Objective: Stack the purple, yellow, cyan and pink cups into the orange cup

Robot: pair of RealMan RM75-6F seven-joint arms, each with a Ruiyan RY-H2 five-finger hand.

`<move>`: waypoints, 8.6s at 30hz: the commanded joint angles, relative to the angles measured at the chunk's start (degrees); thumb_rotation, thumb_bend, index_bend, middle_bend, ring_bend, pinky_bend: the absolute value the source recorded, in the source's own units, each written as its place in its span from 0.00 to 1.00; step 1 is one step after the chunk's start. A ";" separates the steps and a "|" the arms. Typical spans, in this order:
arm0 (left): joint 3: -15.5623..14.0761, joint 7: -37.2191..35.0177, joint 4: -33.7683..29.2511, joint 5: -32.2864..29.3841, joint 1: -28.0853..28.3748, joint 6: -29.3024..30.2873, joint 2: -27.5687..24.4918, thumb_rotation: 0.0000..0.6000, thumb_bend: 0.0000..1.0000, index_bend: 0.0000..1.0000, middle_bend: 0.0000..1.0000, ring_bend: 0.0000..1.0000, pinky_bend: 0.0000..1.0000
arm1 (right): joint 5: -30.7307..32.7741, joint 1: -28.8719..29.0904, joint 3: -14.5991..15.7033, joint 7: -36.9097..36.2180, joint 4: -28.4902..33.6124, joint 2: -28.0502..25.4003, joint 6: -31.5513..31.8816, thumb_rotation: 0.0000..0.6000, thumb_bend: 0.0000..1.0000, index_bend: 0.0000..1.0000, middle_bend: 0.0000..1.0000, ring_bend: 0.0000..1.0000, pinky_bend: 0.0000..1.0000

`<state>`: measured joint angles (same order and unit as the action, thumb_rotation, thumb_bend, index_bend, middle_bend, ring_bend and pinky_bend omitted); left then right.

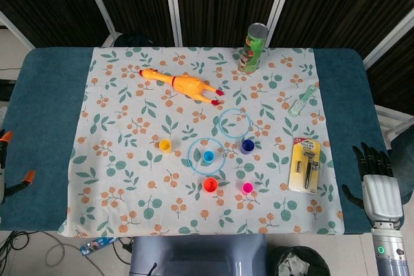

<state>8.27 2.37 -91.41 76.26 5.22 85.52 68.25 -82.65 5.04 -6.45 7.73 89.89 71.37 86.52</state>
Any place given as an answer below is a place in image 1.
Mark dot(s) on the white-framed dark partition screen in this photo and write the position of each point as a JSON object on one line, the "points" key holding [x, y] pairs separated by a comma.
{"points": [[220, 1]]}

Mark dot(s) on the black trash bag bin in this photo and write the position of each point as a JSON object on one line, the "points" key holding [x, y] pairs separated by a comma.
{"points": [[297, 263]]}

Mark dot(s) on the light green comb brush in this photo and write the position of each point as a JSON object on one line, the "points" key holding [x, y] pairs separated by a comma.
{"points": [[300, 103]]}

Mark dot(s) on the dark blue plastic cup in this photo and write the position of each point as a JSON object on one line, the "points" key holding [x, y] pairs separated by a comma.
{"points": [[246, 146]]}

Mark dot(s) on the dark teal fabric seat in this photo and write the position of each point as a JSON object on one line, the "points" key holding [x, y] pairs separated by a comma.
{"points": [[404, 156]]}

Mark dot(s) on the black bag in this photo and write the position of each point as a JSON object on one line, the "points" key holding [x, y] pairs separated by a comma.
{"points": [[134, 40]]}

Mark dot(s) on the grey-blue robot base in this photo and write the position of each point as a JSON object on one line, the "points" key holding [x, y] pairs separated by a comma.
{"points": [[197, 256]]}

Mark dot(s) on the floral leaf print tablecloth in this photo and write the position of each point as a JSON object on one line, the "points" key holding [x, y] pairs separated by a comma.
{"points": [[136, 166]]}

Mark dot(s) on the pink plastic cup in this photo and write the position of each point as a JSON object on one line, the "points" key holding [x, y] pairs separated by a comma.
{"points": [[247, 188]]}

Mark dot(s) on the yellow plastic cup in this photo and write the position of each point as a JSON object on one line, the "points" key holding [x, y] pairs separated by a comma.
{"points": [[165, 146]]}

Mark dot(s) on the white metal rack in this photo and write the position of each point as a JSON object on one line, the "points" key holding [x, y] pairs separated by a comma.
{"points": [[393, 119]]}

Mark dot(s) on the yellow rubber chicken toy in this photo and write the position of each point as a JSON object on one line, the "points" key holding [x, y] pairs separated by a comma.
{"points": [[186, 83]]}

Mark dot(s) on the teal table cover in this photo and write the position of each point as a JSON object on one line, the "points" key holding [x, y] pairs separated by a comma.
{"points": [[42, 127]]}

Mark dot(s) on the green chips can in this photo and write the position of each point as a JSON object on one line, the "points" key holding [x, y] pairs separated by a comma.
{"points": [[252, 51]]}

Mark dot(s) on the razor in yellow blister pack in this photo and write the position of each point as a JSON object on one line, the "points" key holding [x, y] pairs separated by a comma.
{"points": [[305, 166]]}

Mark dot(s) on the black orange-tipped left robot hand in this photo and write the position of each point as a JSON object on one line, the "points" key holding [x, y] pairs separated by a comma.
{"points": [[7, 137]]}

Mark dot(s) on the light blue plastic cup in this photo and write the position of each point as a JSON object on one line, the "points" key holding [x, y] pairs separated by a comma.
{"points": [[208, 157]]}

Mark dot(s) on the colourful printed packet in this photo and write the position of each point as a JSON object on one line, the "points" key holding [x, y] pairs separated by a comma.
{"points": [[97, 246]]}

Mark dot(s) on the orange plastic cup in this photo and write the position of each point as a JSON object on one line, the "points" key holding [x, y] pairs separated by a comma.
{"points": [[210, 185]]}

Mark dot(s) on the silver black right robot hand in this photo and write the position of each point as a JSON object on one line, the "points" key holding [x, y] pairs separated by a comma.
{"points": [[383, 196]]}

